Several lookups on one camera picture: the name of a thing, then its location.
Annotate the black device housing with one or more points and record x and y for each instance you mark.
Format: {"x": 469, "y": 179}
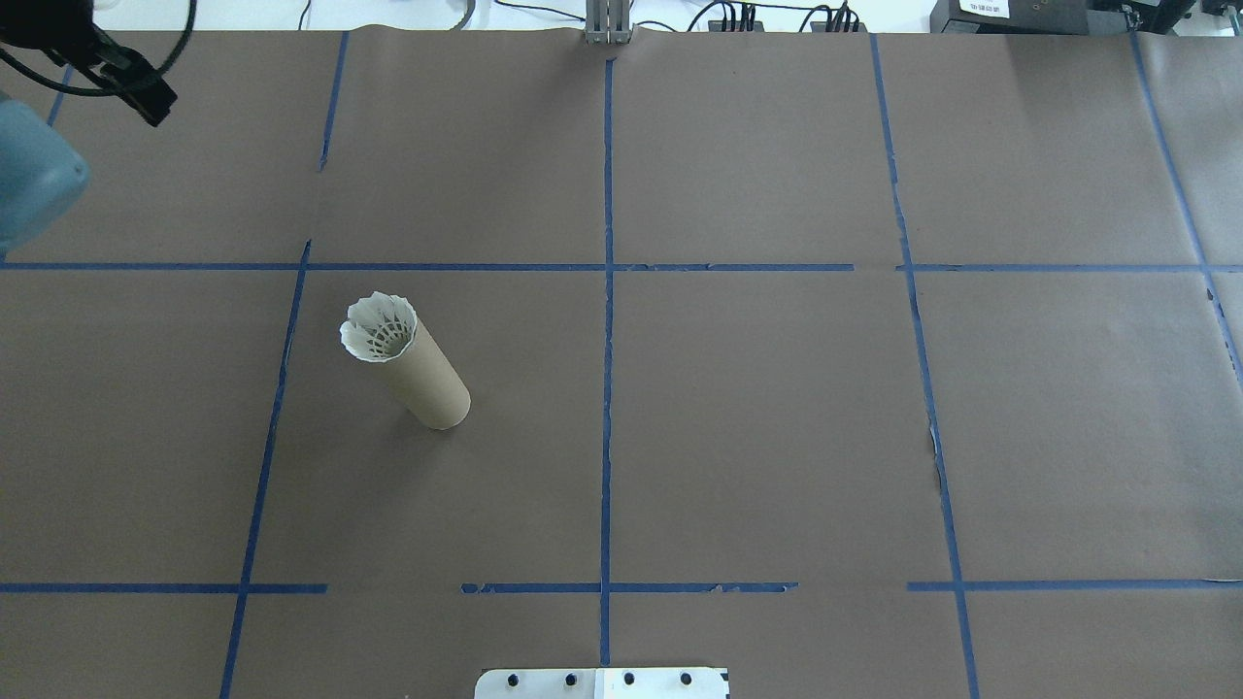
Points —
{"x": 1146, "y": 14}

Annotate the white feather shuttlecock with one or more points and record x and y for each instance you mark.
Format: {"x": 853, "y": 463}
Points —
{"x": 381, "y": 328}

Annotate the black box with white label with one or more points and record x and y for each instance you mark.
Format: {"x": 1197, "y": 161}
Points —
{"x": 1010, "y": 19}

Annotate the brown cardboard tube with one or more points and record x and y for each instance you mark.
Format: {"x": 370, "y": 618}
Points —
{"x": 432, "y": 386}

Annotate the black plug connector block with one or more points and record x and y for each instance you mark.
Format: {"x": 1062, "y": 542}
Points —
{"x": 838, "y": 21}
{"x": 733, "y": 21}

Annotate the white metal base plate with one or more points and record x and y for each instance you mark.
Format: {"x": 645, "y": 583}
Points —
{"x": 534, "y": 683}
{"x": 660, "y": 683}

